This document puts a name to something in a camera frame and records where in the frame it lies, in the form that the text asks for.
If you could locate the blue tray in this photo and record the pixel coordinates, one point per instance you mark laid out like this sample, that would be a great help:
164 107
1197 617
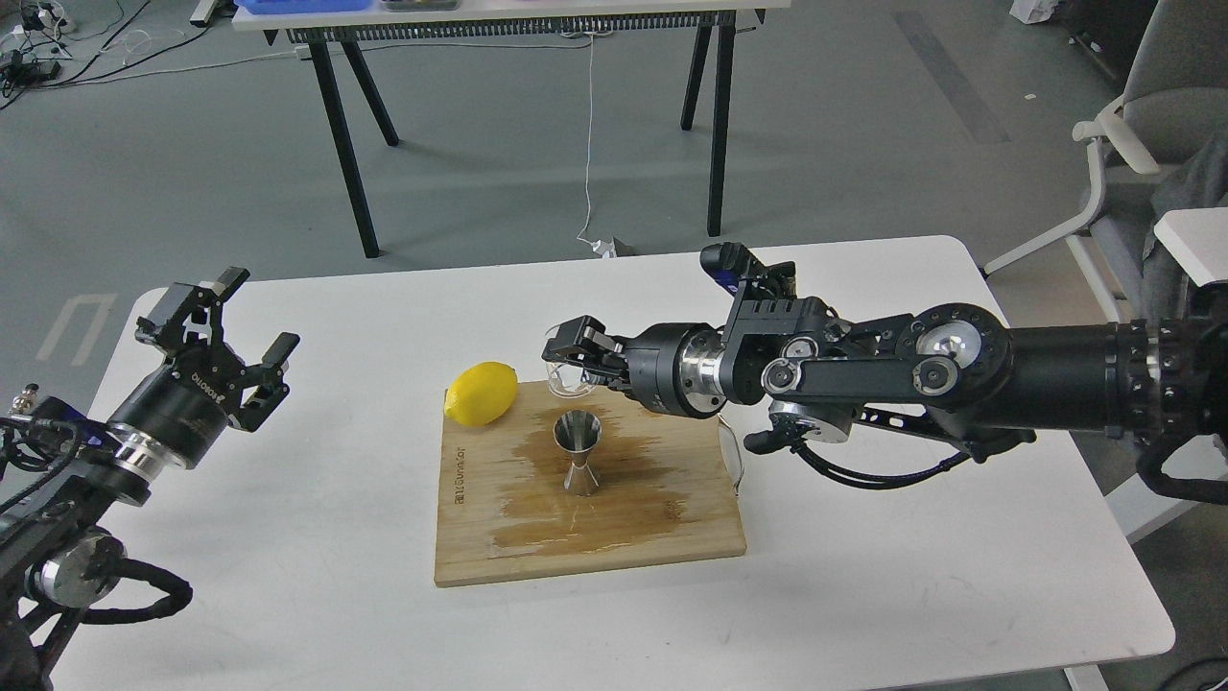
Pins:
302 6

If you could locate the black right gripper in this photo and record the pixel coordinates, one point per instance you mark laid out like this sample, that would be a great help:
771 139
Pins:
670 368

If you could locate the small clear glass cup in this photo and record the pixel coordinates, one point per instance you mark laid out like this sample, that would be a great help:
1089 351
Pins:
568 353

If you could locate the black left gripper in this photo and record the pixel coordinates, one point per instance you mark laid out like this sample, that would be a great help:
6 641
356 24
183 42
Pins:
202 387

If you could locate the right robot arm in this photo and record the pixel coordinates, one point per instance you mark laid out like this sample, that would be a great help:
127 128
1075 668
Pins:
952 374

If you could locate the steel jigger measuring cup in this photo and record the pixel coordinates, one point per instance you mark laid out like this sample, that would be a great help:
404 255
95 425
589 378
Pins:
577 433

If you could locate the grey office chair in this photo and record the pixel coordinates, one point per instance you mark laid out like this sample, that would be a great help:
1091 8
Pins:
1172 103

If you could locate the bamboo cutting board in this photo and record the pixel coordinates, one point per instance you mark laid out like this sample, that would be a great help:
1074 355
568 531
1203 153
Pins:
664 493

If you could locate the yellow lemon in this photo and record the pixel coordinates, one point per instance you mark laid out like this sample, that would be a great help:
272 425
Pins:
481 394

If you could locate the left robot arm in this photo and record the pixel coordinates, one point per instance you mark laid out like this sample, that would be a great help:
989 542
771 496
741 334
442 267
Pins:
60 568

